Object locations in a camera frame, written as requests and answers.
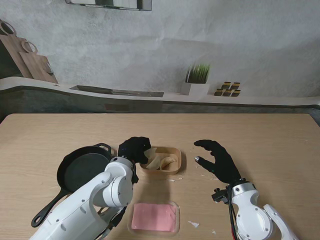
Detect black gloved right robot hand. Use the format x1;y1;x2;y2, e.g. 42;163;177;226
193;139;242;186

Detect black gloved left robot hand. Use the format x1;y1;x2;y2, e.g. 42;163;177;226
117;136;153;166

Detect clear plastic lid pink sheet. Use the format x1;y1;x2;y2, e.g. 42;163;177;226
127;199;181;235

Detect brown paper food container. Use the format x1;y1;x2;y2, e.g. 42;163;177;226
138;146;182;176

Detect black cast iron skillet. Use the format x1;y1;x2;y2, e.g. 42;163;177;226
31;142;112;228

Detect printed potted grass plant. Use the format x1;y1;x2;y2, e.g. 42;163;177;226
180;62;211;96

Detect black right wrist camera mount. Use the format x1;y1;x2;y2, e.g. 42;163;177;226
211;187;230;205

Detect black red right arm cables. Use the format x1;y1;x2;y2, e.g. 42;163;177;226
226;186;240;240

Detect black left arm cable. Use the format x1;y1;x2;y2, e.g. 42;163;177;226
97;207;127;238

